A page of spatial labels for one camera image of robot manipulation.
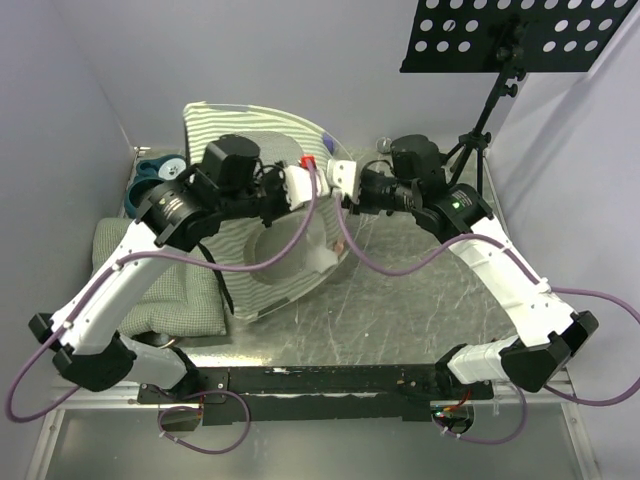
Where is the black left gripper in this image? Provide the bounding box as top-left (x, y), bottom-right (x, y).
top-left (218, 158), bottom-right (304, 227)

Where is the green striped pet tent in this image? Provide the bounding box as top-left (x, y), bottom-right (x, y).
top-left (183, 102), bottom-right (350, 321)

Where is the green checkered pet cushion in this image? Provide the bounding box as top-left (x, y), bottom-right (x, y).
top-left (92, 217), bottom-right (229, 339)

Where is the round metal lid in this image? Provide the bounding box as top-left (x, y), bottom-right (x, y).
top-left (149, 335), bottom-right (181, 349)

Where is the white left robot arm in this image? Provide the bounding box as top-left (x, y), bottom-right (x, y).
top-left (29, 134), bottom-right (296, 402)

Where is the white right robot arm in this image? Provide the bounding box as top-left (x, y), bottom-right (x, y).
top-left (356, 135), bottom-right (599, 399)

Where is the teal double pet bowl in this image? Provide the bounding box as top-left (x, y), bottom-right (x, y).
top-left (124, 154), bottom-right (187, 219)

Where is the black handheld microphone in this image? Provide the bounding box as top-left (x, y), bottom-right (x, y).
top-left (376, 137), bottom-right (392, 155)

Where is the purple toy microphone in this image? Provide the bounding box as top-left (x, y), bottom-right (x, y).
top-left (322, 135), bottom-right (335, 154)

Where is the black music stand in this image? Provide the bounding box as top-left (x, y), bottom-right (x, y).
top-left (400, 0), bottom-right (637, 175)

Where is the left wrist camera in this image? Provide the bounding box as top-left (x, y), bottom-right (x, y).
top-left (284, 155), bottom-right (331, 211)

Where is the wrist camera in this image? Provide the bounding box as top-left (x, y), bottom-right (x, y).
top-left (326, 159), bottom-right (361, 204)
top-left (284, 155), bottom-right (331, 211)

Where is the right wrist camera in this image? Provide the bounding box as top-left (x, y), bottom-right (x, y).
top-left (326, 159), bottom-right (361, 204)

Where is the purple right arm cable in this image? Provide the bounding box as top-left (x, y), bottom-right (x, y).
top-left (335, 192), bottom-right (640, 445)

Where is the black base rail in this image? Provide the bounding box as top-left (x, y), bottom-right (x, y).
top-left (137, 364), bottom-right (494, 426)

